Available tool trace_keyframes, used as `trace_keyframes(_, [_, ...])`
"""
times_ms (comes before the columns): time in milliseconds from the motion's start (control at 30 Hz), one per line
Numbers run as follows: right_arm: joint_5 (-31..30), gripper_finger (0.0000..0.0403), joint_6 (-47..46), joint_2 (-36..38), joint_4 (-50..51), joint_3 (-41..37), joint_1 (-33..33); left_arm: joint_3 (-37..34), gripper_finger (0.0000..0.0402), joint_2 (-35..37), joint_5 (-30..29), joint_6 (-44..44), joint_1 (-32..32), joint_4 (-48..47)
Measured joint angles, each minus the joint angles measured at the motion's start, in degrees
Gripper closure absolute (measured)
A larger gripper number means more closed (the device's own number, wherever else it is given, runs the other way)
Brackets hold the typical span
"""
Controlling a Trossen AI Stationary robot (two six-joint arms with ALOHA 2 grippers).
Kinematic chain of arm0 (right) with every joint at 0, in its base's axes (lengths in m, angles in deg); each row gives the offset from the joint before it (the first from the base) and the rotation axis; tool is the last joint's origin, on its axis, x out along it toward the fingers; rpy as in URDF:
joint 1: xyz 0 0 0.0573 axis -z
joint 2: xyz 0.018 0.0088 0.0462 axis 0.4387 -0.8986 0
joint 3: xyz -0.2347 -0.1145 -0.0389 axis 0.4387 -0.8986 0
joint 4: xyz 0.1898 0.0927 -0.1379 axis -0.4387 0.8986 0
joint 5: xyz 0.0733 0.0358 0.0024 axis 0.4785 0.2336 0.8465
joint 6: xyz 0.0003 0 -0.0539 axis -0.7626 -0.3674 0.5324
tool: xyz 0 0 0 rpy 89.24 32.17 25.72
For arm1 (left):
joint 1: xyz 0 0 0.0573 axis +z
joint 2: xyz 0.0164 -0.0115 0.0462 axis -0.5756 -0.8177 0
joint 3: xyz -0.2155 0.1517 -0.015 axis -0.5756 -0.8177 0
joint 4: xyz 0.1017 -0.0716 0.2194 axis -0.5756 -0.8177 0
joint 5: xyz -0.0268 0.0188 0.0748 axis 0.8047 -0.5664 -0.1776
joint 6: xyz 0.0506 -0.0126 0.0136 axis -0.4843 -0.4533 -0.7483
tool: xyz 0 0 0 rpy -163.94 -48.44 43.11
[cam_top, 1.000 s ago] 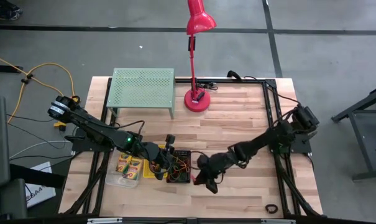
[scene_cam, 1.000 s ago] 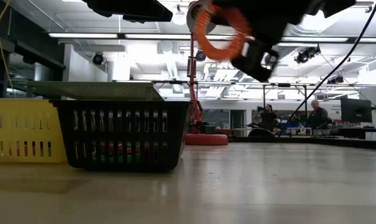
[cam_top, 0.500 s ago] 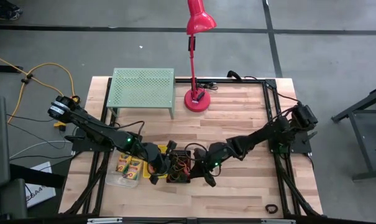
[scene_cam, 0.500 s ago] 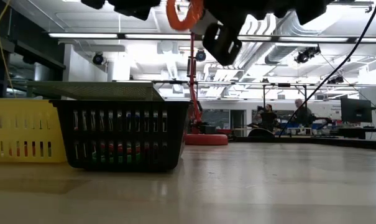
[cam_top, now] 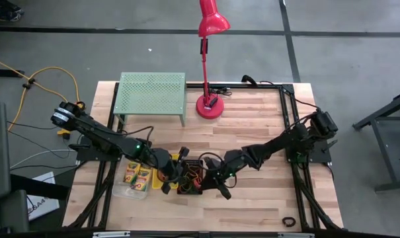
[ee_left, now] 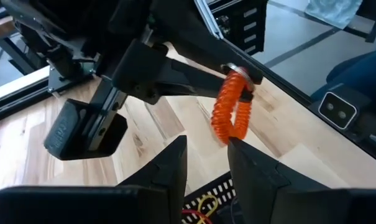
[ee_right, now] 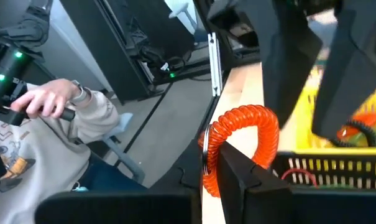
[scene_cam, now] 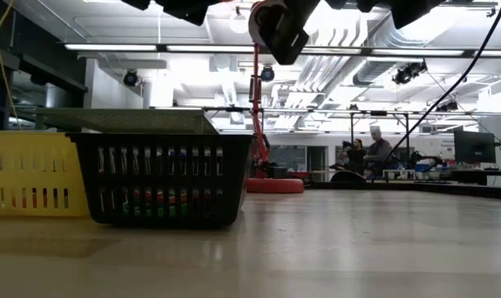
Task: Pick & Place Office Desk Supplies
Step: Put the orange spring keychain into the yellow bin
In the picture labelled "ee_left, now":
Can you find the black table-level camera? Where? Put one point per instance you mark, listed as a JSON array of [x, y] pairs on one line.
[[337, 110]]

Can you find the person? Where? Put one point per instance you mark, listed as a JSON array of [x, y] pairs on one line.
[[361, 71]]

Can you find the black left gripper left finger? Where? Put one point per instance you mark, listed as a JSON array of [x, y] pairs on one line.
[[172, 174]]

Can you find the black drawer cabinet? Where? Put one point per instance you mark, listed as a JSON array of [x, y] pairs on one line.
[[237, 31]]

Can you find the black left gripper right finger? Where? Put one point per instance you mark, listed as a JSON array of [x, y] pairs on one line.
[[262, 193]]

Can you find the pale patterned cloth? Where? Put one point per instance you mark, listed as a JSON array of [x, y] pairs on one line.
[[333, 12]]

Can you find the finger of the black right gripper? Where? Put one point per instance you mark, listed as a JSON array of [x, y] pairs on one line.
[[190, 31], [144, 71]]

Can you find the black plastic basket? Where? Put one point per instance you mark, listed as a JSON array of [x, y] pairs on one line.
[[212, 186]]

